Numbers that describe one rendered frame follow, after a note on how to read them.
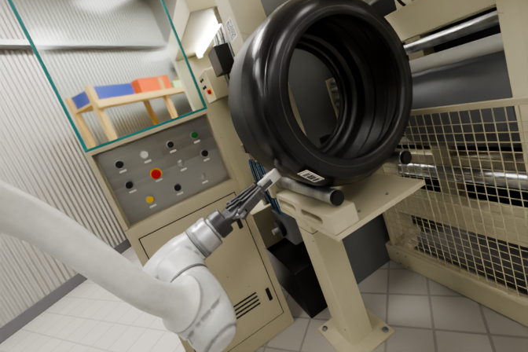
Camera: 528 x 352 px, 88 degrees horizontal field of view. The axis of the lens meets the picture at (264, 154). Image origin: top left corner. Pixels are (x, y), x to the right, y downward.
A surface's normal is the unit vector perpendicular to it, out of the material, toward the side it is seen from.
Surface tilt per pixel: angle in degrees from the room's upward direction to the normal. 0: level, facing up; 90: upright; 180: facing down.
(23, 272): 90
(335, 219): 90
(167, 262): 36
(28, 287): 90
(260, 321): 90
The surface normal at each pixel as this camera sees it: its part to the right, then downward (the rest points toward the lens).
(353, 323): 0.39, 0.04
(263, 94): -0.42, 0.14
